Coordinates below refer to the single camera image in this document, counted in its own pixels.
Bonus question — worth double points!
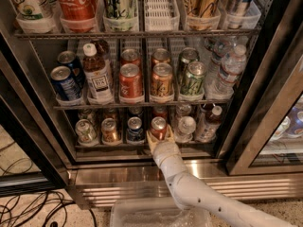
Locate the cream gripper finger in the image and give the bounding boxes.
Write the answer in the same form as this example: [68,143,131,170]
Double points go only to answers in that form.
[147,131,160,152]
[165,125,175,143]

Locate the red coke can bottom front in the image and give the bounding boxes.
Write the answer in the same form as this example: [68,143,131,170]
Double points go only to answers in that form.
[151,116,167,140]

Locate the red coke can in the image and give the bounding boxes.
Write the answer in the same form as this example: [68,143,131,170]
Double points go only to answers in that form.
[120,48,141,66]
[119,63,142,98]
[151,116,167,140]
[151,106,168,118]

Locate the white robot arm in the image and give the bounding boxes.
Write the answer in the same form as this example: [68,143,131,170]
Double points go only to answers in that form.
[147,126,296,227]

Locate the blue pepsi can bottom front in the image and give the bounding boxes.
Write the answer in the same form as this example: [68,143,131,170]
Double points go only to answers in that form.
[127,116,144,142]

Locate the blue pepsi can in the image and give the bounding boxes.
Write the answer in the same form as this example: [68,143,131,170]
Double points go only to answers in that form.
[127,116,144,142]
[128,107,143,118]
[50,66,80,101]
[57,50,85,88]

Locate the red coke can bottom rear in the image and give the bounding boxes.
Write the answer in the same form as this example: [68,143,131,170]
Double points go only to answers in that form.
[151,106,168,118]

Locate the blue pepsi can bottom rear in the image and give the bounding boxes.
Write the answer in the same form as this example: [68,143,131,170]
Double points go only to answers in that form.
[128,107,143,118]

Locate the tea bottle bottom shelf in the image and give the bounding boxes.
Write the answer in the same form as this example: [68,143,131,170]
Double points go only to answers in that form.
[194,105,223,143]

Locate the orange can bottom front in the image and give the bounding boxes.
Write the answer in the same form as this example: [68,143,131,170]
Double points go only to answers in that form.
[101,118,120,143]

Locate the orange can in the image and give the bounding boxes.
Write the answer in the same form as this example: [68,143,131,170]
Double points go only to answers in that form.
[101,118,120,143]
[151,62,173,97]
[103,108,118,121]
[151,48,170,67]

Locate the orange can middle front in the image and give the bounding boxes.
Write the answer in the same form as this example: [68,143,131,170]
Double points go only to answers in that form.
[151,62,173,97]

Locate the orange can bottom rear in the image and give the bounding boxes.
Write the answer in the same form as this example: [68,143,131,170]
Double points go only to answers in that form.
[103,108,118,121]

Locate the green can middle front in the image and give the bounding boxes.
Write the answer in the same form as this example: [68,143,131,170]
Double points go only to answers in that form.
[180,61,206,96]

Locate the red coke can middle front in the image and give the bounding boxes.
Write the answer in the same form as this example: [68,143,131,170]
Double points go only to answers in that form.
[119,63,142,98]

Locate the green white can bottom front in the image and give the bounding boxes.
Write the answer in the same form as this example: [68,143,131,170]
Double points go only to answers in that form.
[75,119,97,143]

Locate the green white can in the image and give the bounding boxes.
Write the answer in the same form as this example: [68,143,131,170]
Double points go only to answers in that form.
[75,119,97,143]
[78,109,96,122]

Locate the green white can bottom rear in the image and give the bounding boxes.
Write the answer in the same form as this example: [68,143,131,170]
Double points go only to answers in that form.
[78,109,96,122]

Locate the steel fridge base grille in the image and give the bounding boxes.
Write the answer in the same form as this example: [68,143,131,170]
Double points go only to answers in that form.
[66,160,303,209]

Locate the orange can middle rear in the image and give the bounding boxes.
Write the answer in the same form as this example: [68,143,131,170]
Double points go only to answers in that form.
[151,48,170,67]

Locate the green can middle rear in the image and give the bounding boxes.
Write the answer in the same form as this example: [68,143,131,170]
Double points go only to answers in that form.
[177,47,200,81]

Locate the red coke can middle rear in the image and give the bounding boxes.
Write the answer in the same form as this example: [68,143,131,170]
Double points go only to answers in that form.
[120,48,141,66]

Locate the right fridge glass door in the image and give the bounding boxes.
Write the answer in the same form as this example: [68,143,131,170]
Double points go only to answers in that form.
[217,0,303,176]

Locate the fridge glass door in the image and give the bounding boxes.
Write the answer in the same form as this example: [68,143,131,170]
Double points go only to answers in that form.
[217,0,303,176]
[0,50,69,198]

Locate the blue pepsi can middle front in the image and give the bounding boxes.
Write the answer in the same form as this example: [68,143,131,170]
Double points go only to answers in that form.
[50,66,80,101]

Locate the white can behind door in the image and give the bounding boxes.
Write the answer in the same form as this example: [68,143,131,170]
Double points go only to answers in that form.
[271,116,291,141]

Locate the blue pepsi can middle rear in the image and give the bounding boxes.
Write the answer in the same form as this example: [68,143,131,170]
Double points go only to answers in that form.
[57,50,85,88]

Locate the left fridge glass door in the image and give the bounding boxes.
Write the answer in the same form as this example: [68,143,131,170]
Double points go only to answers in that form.
[0,50,69,198]

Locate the blue can behind door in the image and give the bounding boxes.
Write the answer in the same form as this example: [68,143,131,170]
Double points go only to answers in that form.
[285,107,303,138]

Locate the gold tall can top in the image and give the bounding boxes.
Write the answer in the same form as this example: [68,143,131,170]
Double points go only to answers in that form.
[179,0,223,20]

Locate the green tall can top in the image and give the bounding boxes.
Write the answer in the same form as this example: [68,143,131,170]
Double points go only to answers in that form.
[105,0,136,20]

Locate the silver tall can top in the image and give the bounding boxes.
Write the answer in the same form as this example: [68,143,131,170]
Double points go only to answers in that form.
[222,0,253,29]

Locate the red coca-cola can top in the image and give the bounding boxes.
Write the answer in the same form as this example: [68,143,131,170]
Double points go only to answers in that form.
[59,0,98,21]

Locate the white 7up can top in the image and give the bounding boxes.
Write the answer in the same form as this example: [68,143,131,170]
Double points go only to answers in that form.
[12,0,53,20]

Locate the water bottle bottom front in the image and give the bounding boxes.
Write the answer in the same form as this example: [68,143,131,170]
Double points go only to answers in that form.
[173,116,196,143]

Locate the water bottle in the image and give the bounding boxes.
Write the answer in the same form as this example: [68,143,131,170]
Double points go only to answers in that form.
[214,44,246,99]
[205,36,237,80]
[173,116,196,143]
[176,104,192,116]

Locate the water bottle bottom rear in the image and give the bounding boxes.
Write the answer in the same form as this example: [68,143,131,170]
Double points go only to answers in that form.
[176,104,192,116]

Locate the clear plastic bin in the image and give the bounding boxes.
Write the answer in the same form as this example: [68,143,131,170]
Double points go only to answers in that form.
[110,197,213,227]

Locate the brown tea bottle middle front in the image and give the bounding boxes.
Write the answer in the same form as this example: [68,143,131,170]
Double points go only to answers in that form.
[82,44,113,100]

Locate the brown tea bottle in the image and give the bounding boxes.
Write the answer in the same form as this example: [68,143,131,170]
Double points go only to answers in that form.
[91,39,111,63]
[82,44,113,100]

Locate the water bottle middle front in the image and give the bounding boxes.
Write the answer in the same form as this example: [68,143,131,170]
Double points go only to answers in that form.
[214,44,246,99]

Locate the water bottle middle rear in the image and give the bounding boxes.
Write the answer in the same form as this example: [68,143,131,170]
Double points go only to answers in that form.
[205,36,237,80]

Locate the brown tea bottle middle rear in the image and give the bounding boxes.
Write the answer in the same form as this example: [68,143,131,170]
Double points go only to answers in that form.
[91,39,111,63]

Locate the empty white plastic tray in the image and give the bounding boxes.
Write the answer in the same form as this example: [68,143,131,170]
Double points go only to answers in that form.
[143,0,180,31]

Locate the middle wire shelf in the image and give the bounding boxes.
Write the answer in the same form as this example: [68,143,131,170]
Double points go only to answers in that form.
[53,99,229,110]

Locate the wire shelf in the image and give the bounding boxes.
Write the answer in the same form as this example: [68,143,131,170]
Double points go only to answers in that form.
[53,99,229,110]
[14,28,260,40]

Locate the top wire shelf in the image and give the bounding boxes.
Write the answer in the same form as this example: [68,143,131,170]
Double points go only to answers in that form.
[14,28,260,40]

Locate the black floor cables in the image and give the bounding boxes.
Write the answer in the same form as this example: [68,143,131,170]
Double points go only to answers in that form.
[0,140,98,227]

